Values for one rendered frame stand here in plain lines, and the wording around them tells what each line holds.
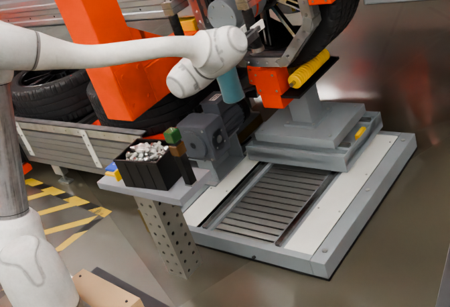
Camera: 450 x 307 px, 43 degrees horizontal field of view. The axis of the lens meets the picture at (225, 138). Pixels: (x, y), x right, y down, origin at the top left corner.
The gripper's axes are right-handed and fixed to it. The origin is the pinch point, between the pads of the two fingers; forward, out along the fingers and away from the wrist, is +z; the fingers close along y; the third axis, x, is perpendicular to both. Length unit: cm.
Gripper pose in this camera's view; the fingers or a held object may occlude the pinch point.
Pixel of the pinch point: (252, 27)
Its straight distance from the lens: 195.0
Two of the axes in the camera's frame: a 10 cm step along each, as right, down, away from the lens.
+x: -2.9, -8.4, -4.6
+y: 7.7, 0.8, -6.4
